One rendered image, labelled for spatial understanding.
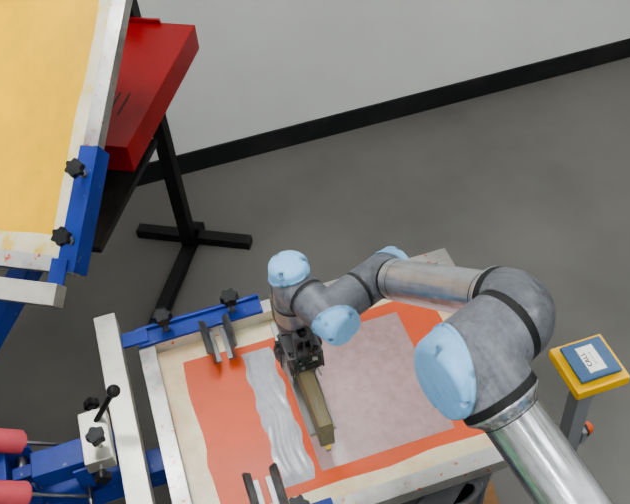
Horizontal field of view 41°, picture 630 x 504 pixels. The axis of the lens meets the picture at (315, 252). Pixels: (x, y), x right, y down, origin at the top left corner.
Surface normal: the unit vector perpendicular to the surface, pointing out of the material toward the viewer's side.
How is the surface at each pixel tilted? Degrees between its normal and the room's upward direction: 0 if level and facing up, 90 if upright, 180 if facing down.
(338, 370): 0
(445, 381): 87
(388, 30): 90
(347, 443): 0
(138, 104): 0
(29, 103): 32
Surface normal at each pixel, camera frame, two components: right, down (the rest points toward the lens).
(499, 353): 0.36, -0.25
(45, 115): -0.18, -0.19
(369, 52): 0.30, 0.68
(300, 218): -0.07, -0.68
